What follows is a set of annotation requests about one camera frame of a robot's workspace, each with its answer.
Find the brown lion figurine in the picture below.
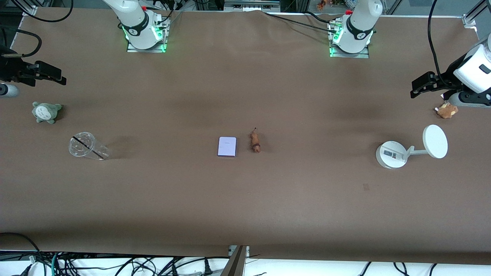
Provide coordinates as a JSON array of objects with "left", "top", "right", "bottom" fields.
[{"left": 250, "top": 127, "right": 262, "bottom": 153}]

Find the lavender rectangular card box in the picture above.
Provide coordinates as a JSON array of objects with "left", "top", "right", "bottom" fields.
[{"left": 217, "top": 136, "right": 237, "bottom": 157}]

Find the grey totoro plush toy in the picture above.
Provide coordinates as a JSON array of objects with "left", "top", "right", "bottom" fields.
[{"left": 32, "top": 101, "right": 63, "bottom": 124}]

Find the white round desk lamp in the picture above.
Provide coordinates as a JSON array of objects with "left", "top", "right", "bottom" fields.
[{"left": 375, "top": 125, "right": 448, "bottom": 169}]

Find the clear plastic cup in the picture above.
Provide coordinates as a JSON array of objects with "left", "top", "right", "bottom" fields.
[{"left": 68, "top": 132, "right": 111, "bottom": 161}]

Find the brown table cover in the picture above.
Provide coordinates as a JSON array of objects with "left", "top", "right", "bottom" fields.
[{"left": 0, "top": 8, "right": 491, "bottom": 266}]

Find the brown table leg beam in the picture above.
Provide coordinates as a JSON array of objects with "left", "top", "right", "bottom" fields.
[{"left": 220, "top": 245, "right": 250, "bottom": 276}]

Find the brown plush keychain toy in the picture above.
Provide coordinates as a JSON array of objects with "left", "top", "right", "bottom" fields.
[{"left": 435, "top": 102, "right": 459, "bottom": 119}]

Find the aluminium frame profile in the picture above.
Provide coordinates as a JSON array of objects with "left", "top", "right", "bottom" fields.
[
  {"left": 11, "top": 0, "right": 38, "bottom": 16},
  {"left": 462, "top": 0, "right": 491, "bottom": 29}
]

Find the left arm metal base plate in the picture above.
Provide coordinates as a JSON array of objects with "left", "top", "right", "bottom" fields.
[{"left": 329, "top": 19, "right": 370, "bottom": 59}]

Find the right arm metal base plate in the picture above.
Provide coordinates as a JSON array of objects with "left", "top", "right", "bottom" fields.
[{"left": 127, "top": 15, "right": 168, "bottom": 53}]

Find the thick black cable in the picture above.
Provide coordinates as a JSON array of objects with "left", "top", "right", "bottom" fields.
[{"left": 0, "top": 232, "right": 42, "bottom": 266}]

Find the grey metal bracket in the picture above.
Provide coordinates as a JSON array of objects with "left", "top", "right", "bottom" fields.
[{"left": 224, "top": 0, "right": 281, "bottom": 12}]

